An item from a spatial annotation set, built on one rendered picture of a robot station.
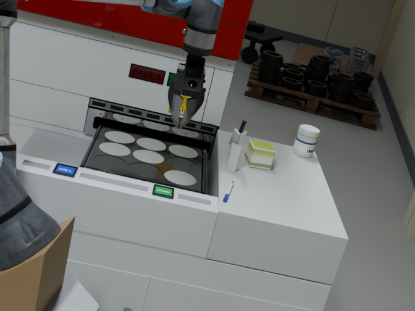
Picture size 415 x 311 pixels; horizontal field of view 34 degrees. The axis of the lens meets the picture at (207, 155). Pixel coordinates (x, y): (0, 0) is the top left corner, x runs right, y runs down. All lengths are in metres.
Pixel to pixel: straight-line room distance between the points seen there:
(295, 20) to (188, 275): 7.88
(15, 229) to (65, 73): 1.00
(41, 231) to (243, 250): 0.61
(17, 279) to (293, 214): 0.78
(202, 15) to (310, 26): 7.96
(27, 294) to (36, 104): 1.06
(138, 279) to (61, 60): 0.83
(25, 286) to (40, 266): 0.06
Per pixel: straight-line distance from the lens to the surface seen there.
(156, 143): 2.23
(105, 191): 1.73
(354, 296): 3.55
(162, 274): 1.83
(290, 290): 1.86
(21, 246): 1.39
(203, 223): 1.75
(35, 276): 1.39
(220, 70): 2.24
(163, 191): 1.76
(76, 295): 1.56
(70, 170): 1.77
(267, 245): 1.78
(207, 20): 1.60
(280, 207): 1.85
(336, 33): 9.55
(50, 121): 2.36
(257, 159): 2.05
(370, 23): 9.55
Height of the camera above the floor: 1.72
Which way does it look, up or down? 21 degrees down
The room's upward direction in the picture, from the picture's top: 14 degrees clockwise
